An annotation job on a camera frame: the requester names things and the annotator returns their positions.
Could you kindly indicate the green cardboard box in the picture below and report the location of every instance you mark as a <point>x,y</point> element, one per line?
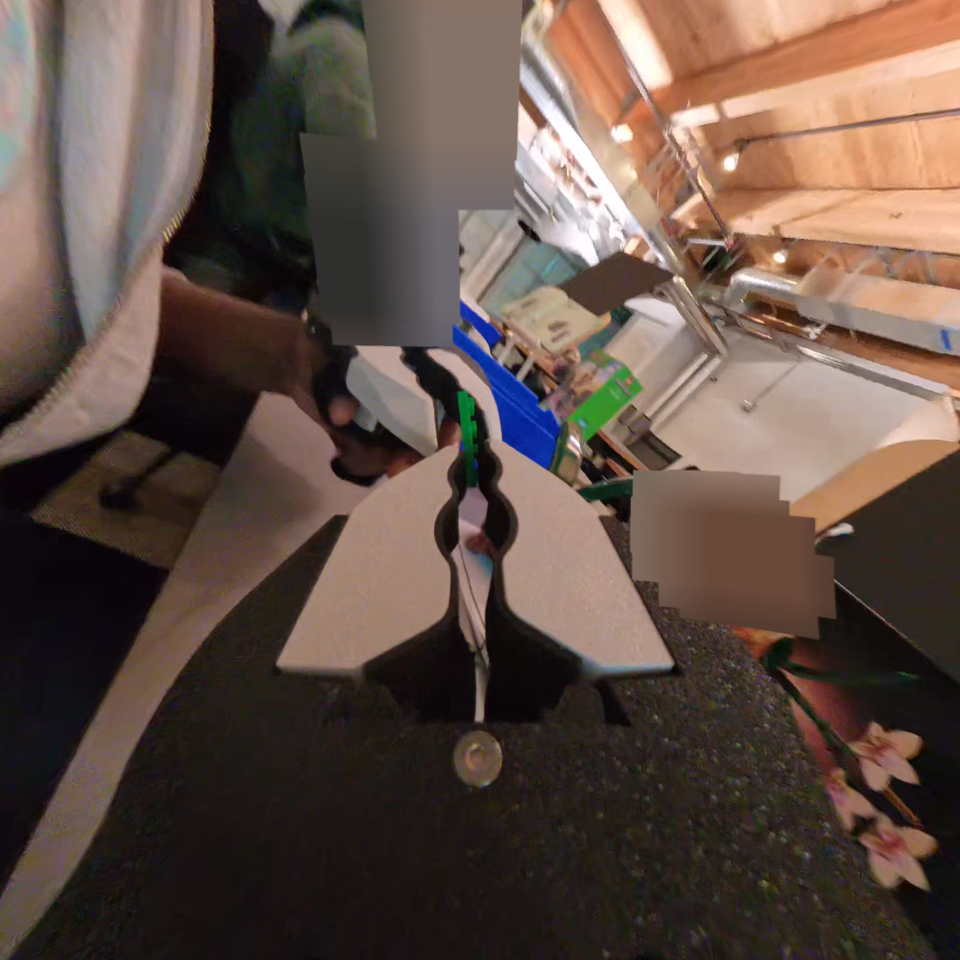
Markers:
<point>600,397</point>

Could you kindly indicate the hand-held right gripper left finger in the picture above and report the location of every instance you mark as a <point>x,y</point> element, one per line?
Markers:
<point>375,585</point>

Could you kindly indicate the black orchid print box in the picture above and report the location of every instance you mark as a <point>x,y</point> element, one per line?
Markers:
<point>885,712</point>

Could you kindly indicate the black divider panel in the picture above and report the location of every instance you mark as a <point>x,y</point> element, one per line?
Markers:
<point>900,570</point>

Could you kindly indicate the person's dark shirt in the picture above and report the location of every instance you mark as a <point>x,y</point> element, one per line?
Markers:
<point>247,187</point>

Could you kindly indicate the person's beige zip jacket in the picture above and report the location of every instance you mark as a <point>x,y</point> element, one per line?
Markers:
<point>75,187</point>

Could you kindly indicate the metal air duct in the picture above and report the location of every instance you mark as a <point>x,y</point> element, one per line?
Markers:
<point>862,315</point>

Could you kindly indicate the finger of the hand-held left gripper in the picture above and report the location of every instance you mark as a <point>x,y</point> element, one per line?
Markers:
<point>397,397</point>
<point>484,409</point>

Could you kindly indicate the person's left forearm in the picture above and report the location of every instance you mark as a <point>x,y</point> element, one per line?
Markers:
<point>225,337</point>

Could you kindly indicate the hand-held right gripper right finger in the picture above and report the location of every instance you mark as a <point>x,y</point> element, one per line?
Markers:
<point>577,592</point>

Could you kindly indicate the bright green toy brick plate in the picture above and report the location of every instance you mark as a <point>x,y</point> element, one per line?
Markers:
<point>468,435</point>

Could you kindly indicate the blue plastic bin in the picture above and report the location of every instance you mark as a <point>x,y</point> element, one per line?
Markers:
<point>517,405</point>

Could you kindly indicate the person's left hand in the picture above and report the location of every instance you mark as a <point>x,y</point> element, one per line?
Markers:
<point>345,412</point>

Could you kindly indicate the tan curved board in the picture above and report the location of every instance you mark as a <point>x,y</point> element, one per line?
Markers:
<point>862,480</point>

